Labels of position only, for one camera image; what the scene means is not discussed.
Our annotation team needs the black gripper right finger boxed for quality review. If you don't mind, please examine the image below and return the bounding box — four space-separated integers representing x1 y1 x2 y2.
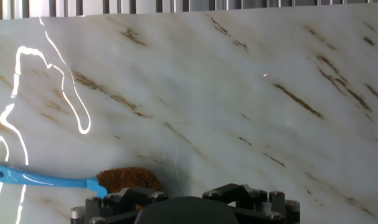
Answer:
202 183 301 224

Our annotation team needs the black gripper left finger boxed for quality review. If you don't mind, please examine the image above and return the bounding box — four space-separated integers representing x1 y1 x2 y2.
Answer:
70 186 169 224

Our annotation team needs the blue handled brown bristle brush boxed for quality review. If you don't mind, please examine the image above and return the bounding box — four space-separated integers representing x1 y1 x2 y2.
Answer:
0 162 163 200

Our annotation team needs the marble pattern table sheet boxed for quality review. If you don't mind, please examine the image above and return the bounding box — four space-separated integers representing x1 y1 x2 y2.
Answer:
0 2 378 224

